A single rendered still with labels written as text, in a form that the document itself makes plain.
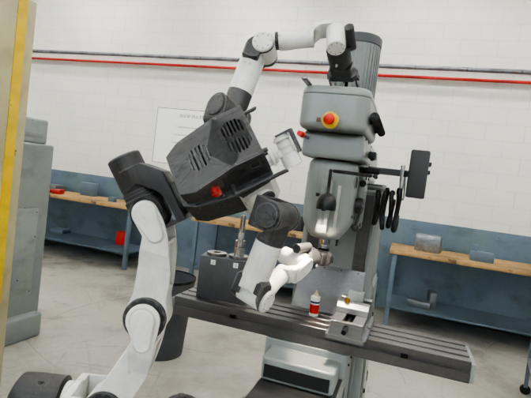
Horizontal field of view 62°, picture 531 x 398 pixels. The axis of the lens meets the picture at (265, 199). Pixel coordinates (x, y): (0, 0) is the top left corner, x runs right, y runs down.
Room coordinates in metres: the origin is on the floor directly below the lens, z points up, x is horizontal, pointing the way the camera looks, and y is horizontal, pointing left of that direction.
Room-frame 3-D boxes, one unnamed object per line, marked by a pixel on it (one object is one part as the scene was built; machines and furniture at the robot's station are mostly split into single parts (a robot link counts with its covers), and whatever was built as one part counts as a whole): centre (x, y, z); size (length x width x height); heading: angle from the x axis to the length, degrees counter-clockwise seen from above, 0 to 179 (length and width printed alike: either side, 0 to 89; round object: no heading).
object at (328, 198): (1.63, -0.22, 1.47); 0.07 x 0.07 x 0.06
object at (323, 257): (1.76, -0.22, 1.23); 0.13 x 0.12 x 0.10; 58
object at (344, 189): (1.84, -0.27, 1.47); 0.21 x 0.19 x 0.32; 73
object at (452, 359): (1.84, -0.26, 0.93); 1.24 x 0.23 x 0.08; 73
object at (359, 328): (1.76, -0.41, 1.02); 0.35 x 0.15 x 0.11; 160
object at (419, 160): (2.03, -0.68, 1.62); 0.20 x 0.09 x 0.21; 163
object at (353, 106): (1.85, -0.27, 1.81); 0.47 x 0.26 x 0.16; 163
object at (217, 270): (1.97, 0.14, 1.07); 0.22 x 0.12 x 0.20; 84
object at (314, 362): (1.84, -0.27, 0.83); 0.50 x 0.35 x 0.12; 163
